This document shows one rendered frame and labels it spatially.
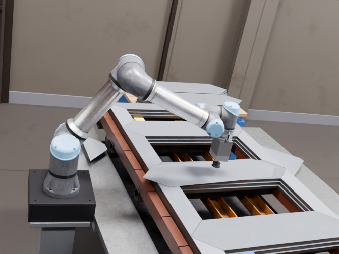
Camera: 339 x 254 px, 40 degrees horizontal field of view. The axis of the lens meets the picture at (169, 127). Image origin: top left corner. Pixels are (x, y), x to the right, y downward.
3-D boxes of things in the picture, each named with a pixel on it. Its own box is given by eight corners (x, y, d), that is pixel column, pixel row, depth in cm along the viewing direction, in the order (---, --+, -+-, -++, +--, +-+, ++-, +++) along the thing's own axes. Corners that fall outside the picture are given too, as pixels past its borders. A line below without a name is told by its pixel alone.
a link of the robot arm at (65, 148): (46, 174, 186) (49, 145, 181) (50, 158, 199) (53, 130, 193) (76, 177, 189) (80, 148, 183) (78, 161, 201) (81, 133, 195)
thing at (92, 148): (95, 132, 272) (96, 126, 270) (113, 167, 240) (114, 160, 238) (74, 132, 267) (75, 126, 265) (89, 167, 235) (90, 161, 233)
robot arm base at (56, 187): (43, 198, 188) (44, 177, 184) (43, 178, 201) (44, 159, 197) (80, 198, 193) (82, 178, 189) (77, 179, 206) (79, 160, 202)
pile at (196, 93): (221, 91, 350) (222, 84, 347) (247, 114, 317) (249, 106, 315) (120, 86, 317) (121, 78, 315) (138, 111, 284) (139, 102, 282)
